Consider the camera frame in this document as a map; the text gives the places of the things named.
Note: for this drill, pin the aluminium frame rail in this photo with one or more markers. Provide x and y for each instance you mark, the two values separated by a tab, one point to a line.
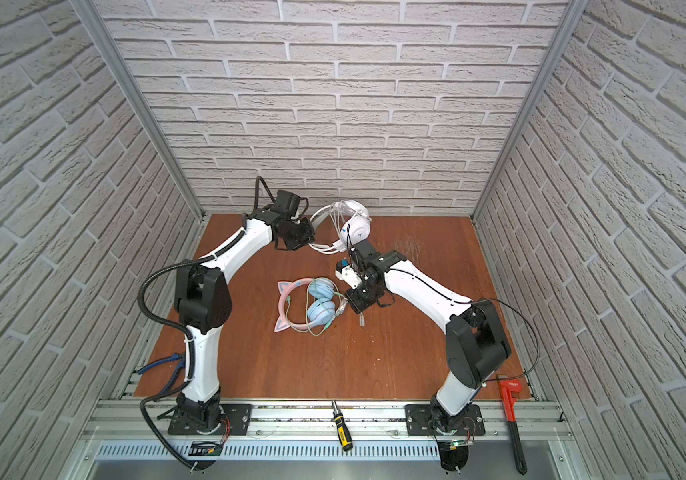
391	420

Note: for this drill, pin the small black electronics board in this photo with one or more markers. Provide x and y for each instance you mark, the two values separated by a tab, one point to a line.
201	449

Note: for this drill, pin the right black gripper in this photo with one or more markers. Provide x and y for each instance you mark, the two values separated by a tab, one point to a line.
356	302

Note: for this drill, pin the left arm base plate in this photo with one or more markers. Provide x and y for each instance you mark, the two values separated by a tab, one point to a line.
236	416

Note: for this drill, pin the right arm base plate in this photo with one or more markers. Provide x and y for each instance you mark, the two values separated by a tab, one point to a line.
430	419

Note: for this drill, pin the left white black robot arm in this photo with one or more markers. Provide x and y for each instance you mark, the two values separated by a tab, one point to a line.
204	303

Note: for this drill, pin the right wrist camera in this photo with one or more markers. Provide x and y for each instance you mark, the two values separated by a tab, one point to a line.
346	272

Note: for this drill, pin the red pipe wrench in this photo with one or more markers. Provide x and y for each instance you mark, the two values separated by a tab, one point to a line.
509	387

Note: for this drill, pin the white headphones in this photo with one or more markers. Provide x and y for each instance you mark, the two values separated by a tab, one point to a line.
351	221

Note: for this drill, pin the yellow black screwdriver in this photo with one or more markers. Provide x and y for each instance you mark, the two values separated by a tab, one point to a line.
343	432

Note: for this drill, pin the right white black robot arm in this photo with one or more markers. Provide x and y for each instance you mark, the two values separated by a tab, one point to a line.
476	341

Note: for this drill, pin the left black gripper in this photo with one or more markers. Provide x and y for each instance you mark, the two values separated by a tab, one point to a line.
311	238

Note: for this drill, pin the pink blue cat-ear headphones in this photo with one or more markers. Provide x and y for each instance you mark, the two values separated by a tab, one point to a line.
325	303

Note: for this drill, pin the blue handled pliers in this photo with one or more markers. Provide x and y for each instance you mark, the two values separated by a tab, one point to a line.
176	362

